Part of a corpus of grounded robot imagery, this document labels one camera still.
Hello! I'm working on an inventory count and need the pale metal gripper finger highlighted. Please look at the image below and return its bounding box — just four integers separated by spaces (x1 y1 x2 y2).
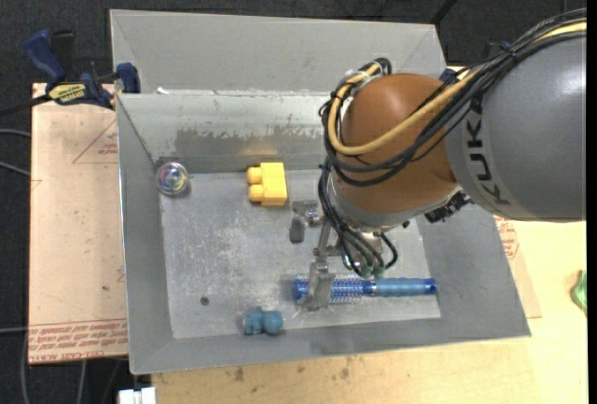
299 259 336 313
288 200 325 245

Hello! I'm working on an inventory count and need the yellow toy building brick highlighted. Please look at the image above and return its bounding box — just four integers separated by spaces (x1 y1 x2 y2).
245 161 288 208

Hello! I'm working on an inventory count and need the blue toy figure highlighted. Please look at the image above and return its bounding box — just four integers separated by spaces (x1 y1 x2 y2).
242 305 285 338

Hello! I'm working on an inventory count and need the grey metal bin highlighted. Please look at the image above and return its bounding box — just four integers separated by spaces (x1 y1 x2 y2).
109 8 532 376

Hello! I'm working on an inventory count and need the blue bristle brush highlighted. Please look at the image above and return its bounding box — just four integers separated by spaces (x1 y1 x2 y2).
292 275 439 305

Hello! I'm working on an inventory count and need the clear ball with coloured swirl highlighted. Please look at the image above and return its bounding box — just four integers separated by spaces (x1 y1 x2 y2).
154 161 190 198

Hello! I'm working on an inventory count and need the green soft object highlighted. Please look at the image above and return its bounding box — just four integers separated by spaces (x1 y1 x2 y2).
570 270 588 317

